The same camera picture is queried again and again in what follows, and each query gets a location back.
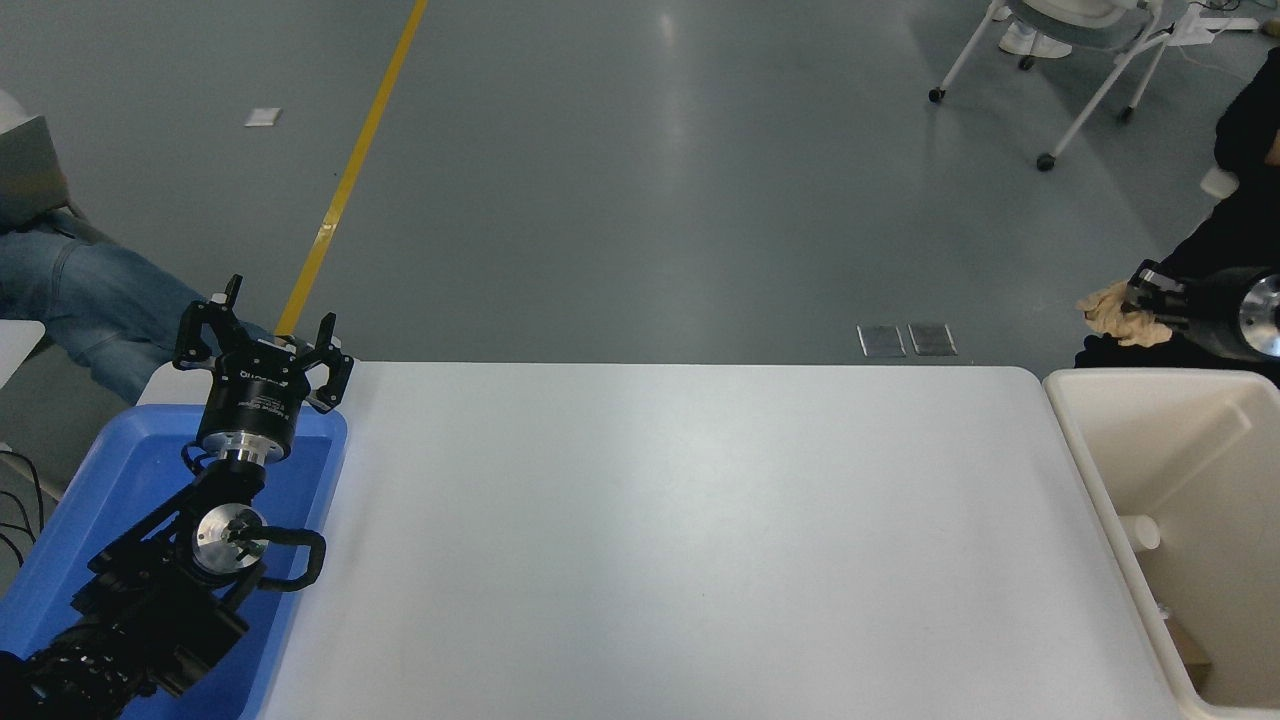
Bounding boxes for blue plastic tray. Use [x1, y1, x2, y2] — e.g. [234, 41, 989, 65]
[0, 403, 349, 720]

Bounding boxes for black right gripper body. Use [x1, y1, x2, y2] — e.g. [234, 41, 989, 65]
[1183, 264, 1265, 362]

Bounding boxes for white wheeled chair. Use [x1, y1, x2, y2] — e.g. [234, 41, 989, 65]
[927, 0, 1263, 173]

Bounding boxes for large pale plastic bin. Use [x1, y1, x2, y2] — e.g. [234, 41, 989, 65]
[1043, 368, 1280, 720]

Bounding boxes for black cables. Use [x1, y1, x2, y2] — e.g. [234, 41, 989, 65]
[0, 447, 47, 567]

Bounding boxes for tan paper ball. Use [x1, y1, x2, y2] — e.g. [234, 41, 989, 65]
[1076, 281, 1173, 349]

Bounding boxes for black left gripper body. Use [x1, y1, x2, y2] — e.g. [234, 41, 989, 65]
[197, 340, 313, 451]

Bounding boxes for white side table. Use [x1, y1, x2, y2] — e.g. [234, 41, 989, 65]
[0, 319, 47, 390]

